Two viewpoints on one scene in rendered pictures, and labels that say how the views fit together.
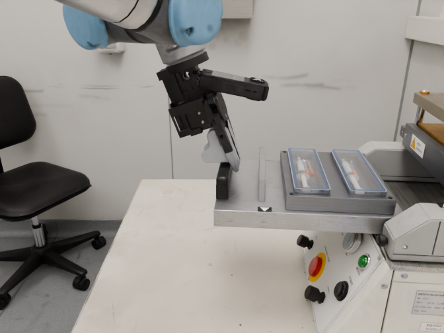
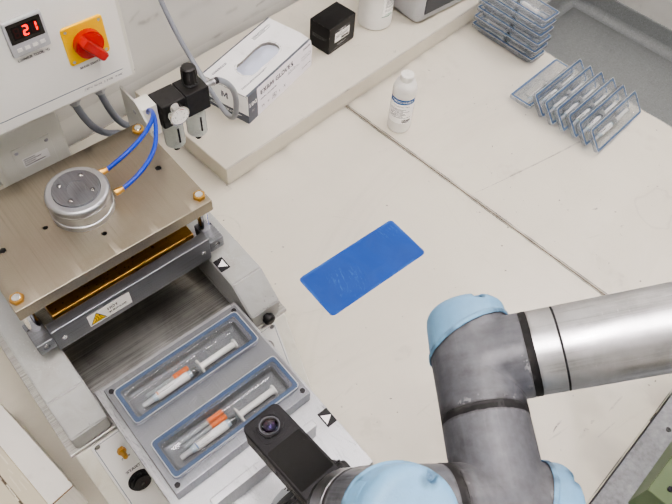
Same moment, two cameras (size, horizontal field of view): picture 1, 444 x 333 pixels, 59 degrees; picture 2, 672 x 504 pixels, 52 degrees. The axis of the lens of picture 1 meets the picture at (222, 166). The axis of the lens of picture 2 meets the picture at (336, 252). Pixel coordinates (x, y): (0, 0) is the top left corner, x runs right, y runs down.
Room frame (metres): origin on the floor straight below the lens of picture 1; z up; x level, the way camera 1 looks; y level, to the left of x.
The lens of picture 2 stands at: (0.80, 0.13, 1.81)
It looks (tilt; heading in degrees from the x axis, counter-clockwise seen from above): 55 degrees down; 220
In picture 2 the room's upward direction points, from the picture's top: 6 degrees clockwise
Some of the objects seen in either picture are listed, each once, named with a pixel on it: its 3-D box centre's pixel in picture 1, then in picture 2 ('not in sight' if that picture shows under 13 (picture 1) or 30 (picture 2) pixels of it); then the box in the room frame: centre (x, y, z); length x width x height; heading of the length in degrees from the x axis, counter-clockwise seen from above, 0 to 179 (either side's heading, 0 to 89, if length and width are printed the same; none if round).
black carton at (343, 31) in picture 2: not in sight; (332, 28); (-0.16, -0.74, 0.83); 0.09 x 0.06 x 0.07; 3
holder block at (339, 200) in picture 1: (330, 178); (208, 394); (0.63, -0.19, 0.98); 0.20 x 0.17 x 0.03; 175
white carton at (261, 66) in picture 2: not in sight; (258, 68); (0.05, -0.75, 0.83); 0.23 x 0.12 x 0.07; 11
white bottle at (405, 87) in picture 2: not in sight; (402, 100); (-0.11, -0.48, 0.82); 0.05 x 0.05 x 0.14
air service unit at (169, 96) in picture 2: not in sight; (182, 112); (0.37, -0.56, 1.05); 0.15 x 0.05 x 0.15; 175
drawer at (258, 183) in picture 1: (302, 183); (231, 426); (0.63, -0.14, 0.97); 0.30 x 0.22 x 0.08; 85
